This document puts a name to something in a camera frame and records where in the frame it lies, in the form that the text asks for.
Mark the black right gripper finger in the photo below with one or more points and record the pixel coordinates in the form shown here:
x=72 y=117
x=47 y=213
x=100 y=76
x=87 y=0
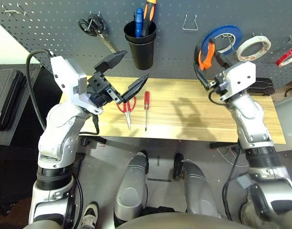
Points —
x=197 y=57
x=222 y=61

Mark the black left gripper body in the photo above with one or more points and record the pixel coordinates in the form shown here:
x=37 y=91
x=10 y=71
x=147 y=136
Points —
x=99 y=87

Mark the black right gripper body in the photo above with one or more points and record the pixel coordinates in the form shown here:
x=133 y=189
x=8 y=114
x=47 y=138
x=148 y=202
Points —
x=218 y=86

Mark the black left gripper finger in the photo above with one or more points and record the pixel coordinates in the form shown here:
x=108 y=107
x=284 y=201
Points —
x=110 y=60
x=134 y=89

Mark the orange black needle-nose pliers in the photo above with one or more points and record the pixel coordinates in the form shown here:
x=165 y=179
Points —
x=207 y=62

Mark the white tape roll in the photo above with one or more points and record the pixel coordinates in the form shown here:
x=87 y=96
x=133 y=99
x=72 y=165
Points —
x=268 y=46

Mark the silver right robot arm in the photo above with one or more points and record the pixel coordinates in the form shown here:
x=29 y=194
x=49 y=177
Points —
x=253 y=124

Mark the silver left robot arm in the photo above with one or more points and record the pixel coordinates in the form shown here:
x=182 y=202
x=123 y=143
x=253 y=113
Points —
x=60 y=133

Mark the grey metal pegboard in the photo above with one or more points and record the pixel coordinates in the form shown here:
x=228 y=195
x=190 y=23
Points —
x=172 y=47

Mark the long metal peg hook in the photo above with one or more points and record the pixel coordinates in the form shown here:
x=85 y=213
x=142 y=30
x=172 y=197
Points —
x=257 y=35
x=226 y=36

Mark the black plastic cup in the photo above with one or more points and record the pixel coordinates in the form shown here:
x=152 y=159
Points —
x=141 y=55

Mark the blue tape roll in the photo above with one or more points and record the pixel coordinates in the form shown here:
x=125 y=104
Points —
x=229 y=28

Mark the double metal peg hook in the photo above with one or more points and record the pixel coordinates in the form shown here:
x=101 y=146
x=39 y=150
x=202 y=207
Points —
x=91 y=21

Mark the black plastic tool case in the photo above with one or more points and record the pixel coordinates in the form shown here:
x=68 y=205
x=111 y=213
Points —
x=263 y=86

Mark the black table foot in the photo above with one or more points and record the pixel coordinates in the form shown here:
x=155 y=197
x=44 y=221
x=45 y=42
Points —
x=222 y=144
x=96 y=139

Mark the red tape roll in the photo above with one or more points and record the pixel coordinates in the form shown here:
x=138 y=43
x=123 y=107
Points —
x=285 y=53

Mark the short black floor tape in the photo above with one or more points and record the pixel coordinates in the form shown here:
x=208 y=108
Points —
x=158 y=161

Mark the grey white machine housing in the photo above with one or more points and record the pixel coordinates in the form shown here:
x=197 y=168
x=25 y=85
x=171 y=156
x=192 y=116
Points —
x=288 y=119

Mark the long black floor tape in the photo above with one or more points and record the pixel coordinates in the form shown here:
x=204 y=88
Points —
x=160 y=179

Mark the large black equipment case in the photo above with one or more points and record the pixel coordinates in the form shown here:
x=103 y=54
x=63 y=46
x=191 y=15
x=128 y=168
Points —
x=5 y=95

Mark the silver left robot leg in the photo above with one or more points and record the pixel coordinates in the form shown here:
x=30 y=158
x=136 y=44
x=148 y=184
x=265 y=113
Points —
x=130 y=188

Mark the silver robot leg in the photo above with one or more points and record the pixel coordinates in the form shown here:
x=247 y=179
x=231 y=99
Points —
x=196 y=186
x=130 y=188

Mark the bare metal peg hook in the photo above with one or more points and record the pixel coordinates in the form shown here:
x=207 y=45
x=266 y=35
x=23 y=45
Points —
x=8 y=12
x=22 y=9

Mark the silver right robot leg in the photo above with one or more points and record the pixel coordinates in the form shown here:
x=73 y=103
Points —
x=196 y=186

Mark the black white sneaker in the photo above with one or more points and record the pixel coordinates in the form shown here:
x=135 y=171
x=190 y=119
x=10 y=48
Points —
x=90 y=214

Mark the khaki trouser leg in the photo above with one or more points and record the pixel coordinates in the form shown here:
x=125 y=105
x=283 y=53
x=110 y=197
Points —
x=246 y=214

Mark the grey robot torso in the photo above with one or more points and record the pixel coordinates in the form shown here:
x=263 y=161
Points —
x=174 y=223

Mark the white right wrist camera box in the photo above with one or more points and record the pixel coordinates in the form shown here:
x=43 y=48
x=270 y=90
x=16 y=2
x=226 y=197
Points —
x=239 y=76

